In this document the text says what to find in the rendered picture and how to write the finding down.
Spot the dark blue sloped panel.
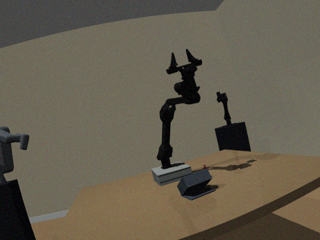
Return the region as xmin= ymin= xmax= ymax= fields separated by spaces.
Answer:
xmin=177 ymin=168 xmax=216 ymax=200

